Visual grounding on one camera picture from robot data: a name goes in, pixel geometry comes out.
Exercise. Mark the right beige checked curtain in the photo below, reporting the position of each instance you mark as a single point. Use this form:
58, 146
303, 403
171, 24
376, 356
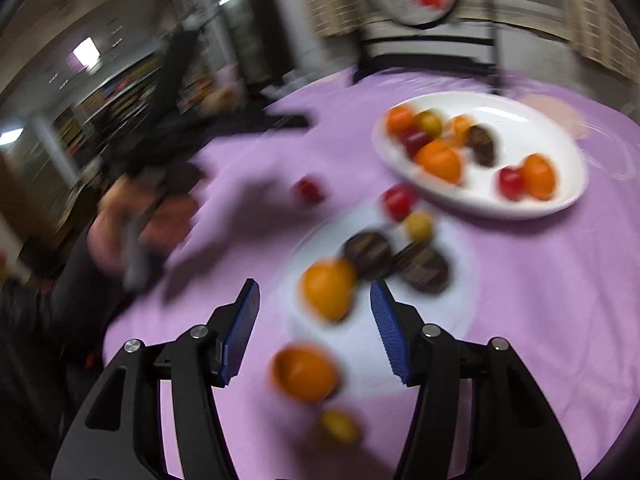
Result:
599, 34

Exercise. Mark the white oval plate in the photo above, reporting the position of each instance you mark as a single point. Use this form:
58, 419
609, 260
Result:
518, 131

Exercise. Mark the person's left forearm dark sleeve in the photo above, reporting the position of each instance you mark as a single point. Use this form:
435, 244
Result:
51, 356

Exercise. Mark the yellow-green longan fruit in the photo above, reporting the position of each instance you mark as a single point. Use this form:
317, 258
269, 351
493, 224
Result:
340, 427

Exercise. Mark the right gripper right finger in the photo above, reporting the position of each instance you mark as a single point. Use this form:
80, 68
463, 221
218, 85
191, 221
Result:
514, 432

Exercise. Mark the dark purple plum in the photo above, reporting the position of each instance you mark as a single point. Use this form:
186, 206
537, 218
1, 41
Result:
413, 141

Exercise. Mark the small red cherry tomato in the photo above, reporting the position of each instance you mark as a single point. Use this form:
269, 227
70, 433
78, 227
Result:
309, 191

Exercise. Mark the round painted table screen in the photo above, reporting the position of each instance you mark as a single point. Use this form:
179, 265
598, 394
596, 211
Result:
418, 19

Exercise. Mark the small yellow-green longan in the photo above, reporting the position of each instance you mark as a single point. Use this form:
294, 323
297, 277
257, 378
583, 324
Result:
419, 226

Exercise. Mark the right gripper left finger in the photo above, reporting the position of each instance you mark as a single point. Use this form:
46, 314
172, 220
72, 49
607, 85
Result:
117, 432

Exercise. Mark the orange kumquat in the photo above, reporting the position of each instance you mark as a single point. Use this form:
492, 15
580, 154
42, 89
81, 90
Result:
327, 288

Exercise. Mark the greenish yellow tangerine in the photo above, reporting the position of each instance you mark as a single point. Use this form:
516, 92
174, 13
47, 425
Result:
429, 122

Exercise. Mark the small orange tangerine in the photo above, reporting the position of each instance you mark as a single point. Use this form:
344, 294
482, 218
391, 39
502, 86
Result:
458, 130

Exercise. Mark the dark brown water chestnut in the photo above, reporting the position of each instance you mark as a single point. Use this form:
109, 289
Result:
482, 145
423, 268
371, 254

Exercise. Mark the purple tablecloth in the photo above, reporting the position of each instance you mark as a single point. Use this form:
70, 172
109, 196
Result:
564, 290

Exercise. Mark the person's left hand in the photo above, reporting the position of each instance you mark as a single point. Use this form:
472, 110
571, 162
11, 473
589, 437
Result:
164, 227

